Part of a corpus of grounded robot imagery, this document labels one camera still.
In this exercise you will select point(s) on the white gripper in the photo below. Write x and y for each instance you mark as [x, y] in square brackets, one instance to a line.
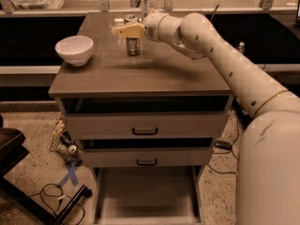
[151, 25]

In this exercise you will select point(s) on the redbull can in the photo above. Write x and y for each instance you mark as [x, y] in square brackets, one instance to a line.
[133, 44]

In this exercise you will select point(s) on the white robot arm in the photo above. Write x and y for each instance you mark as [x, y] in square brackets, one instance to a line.
[268, 183]

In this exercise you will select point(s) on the grey drawer cabinet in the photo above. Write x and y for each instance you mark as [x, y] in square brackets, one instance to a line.
[158, 80]

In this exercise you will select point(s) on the open bottom drawer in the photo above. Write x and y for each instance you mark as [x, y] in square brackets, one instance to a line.
[147, 196]

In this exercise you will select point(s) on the white ceramic bowl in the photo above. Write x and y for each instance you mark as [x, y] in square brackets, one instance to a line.
[75, 50]

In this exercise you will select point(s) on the small water bottle on ledge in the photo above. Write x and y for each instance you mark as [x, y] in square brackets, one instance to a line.
[241, 47]

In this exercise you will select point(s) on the black power adapter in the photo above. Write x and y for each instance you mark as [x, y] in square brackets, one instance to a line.
[223, 145]

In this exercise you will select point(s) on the blue tape cross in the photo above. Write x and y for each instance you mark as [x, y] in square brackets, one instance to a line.
[72, 167]

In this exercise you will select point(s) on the black stand left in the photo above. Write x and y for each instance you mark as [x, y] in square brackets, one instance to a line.
[39, 173]

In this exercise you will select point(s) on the top drawer with handle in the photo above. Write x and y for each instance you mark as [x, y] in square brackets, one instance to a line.
[94, 126]

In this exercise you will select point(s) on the drawer with handle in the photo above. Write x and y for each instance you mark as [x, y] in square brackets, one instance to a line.
[94, 126]
[130, 157]

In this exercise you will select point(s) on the middle drawer with handle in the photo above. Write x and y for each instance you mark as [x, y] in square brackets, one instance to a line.
[130, 157]

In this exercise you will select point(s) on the wire basket with cans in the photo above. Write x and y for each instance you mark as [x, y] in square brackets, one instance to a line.
[63, 145]

